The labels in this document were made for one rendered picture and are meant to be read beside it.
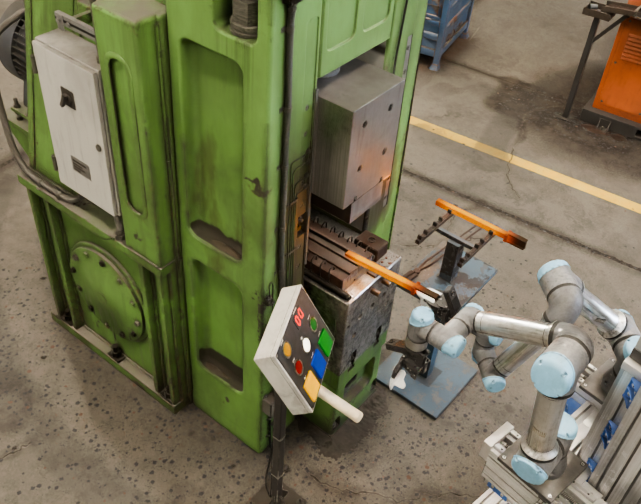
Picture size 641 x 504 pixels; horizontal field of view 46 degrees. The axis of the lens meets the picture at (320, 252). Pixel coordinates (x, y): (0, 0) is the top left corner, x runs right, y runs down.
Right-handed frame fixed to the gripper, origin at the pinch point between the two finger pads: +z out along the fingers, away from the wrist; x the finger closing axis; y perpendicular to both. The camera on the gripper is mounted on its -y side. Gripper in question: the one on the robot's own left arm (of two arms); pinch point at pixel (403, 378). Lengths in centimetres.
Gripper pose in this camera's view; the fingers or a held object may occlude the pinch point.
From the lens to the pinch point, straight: 271.5
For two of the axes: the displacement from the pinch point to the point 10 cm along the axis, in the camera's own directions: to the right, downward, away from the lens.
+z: -0.6, 7.4, 6.7
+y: 6.6, 5.3, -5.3
